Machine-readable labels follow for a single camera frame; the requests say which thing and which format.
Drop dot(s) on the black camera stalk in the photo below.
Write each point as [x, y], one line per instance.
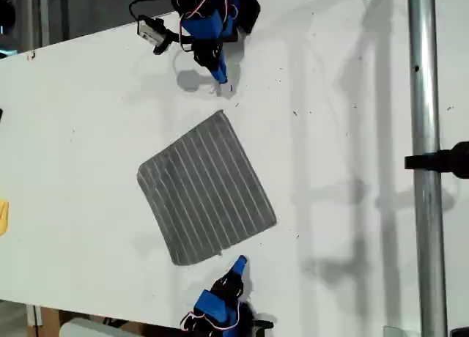
[165, 44]

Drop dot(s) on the steel post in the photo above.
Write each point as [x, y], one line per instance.
[427, 205]

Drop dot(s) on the grey striped towel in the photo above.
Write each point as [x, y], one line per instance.
[207, 190]

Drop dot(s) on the white box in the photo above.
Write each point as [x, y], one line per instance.
[84, 330]

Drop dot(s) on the dark round object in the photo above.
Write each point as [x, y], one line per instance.
[5, 11]

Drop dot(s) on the black clamp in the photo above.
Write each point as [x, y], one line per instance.
[439, 160]

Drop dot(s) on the yellow object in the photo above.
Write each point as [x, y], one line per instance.
[3, 218]

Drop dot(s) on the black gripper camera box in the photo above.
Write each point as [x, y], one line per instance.
[263, 326]
[149, 30]

